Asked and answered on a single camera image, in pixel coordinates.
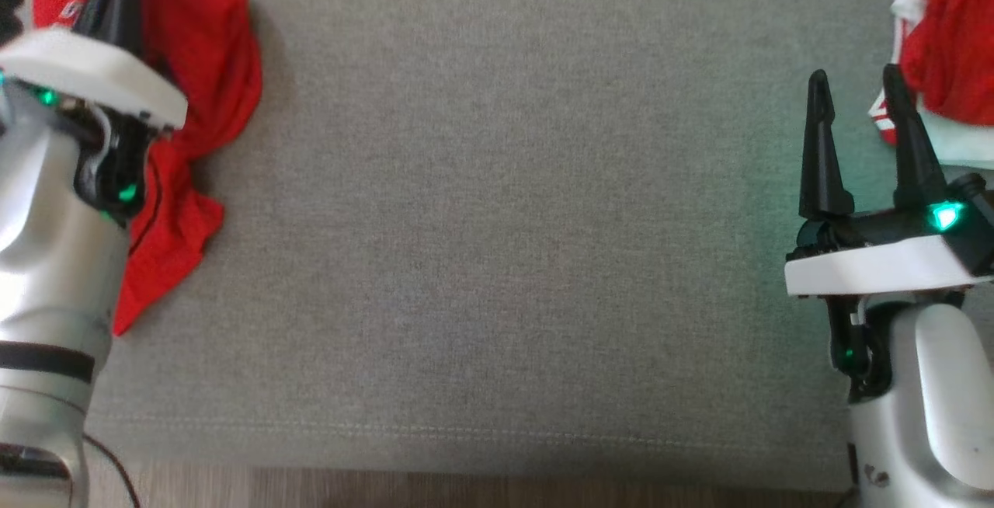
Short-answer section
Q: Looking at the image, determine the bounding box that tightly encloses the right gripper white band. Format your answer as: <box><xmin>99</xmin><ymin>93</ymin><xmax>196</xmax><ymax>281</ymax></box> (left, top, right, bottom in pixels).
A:
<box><xmin>784</xmin><ymin>64</ymin><xmax>994</xmax><ymax>297</ymax></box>

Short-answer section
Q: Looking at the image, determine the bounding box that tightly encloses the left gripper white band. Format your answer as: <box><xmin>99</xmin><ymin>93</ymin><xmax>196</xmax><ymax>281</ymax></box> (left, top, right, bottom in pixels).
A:
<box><xmin>0</xmin><ymin>0</ymin><xmax>189</xmax><ymax>134</ymax></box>

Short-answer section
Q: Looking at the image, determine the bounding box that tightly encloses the red jersey with white numbers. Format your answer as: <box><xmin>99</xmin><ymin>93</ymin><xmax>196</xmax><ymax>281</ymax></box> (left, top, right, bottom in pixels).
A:
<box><xmin>31</xmin><ymin>0</ymin><xmax>263</xmax><ymax>338</ymax></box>

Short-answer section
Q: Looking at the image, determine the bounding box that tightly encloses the red jersey with black letters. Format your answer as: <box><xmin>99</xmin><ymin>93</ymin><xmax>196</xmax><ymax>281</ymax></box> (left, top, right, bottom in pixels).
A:
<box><xmin>868</xmin><ymin>0</ymin><xmax>994</xmax><ymax>169</ymax></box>

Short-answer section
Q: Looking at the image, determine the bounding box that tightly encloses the grey fabric sofa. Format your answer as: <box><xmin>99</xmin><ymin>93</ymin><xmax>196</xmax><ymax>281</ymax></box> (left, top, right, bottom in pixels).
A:
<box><xmin>0</xmin><ymin>0</ymin><xmax>994</xmax><ymax>493</ymax></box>

